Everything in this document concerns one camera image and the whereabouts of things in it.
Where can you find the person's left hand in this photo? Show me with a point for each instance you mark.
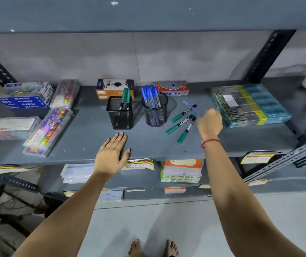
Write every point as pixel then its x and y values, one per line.
pixel 109 157

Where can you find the person's right hand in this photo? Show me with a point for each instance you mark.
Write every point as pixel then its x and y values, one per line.
pixel 210 125

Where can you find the person's left thumb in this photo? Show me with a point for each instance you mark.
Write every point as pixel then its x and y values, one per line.
pixel 125 156

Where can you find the person's left middle finger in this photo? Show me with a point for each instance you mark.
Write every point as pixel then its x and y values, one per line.
pixel 118 141

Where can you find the person's right fingers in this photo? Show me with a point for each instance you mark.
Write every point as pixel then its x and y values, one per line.
pixel 209 112

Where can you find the person's left little finger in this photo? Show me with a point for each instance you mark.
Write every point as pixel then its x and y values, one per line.
pixel 104 147

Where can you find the single blue ballpoint pen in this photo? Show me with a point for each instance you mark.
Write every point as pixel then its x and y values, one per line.
pixel 191 107

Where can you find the person's left forearm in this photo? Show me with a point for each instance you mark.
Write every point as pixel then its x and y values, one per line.
pixel 70 214

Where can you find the person's right forearm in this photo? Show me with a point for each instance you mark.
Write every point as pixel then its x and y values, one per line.
pixel 238 200

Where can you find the grey metal shelf rack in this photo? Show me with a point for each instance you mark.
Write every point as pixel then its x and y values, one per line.
pixel 88 141

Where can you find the yellow shelf price label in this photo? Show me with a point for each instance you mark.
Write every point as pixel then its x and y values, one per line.
pixel 5 169
pixel 257 158
pixel 141 164
pixel 258 182

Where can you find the square black mesh pen holder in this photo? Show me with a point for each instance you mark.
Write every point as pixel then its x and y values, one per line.
pixel 120 116

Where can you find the green marker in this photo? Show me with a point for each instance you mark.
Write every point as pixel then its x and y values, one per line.
pixel 186 130
pixel 123 97
pixel 128 98
pixel 179 124
pixel 183 113

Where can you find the stack of white envelopes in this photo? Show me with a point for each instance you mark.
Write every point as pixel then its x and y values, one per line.
pixel 76 172

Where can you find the wrapped bundle of pencil boxes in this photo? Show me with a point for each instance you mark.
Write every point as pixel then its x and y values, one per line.
pixel 249 104

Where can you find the red and silver pen box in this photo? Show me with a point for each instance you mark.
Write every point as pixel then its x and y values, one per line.
pixel 173 88

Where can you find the round black mesh pen holder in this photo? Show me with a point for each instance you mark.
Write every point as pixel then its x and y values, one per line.
pixel 155 113

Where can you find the orange and blue cardboard box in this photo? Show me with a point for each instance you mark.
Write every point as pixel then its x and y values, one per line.
pixel 110 89

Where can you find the bunch of blue pens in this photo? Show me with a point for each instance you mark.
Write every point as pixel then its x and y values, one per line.
pixel 150 96

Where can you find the long clear crayon pack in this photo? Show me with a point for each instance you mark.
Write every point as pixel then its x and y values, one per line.
pixel 50 131

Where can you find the stack of orange white notepads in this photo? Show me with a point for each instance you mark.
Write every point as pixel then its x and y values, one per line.
pixel 181 171

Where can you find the small clear crayon pack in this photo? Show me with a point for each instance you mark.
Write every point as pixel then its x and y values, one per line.
pixel 65 93

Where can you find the grey perforated angle bar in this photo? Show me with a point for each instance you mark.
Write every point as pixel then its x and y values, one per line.
pixel 284 160

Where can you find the person's left foot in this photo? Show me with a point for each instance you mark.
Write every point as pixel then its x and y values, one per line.
pixel 135 248

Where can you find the person's foot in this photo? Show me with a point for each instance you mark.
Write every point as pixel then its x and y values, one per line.
pixel 171 248
pixel 135 248

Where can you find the stack of blue pastel boxes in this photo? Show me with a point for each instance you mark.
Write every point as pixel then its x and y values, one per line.
pixel 25 97

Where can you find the flat clear pastel pack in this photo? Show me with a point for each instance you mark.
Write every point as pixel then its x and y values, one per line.
pixel 8 127

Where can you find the person's right foot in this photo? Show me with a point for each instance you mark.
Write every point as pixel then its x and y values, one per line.
pixel 171 248

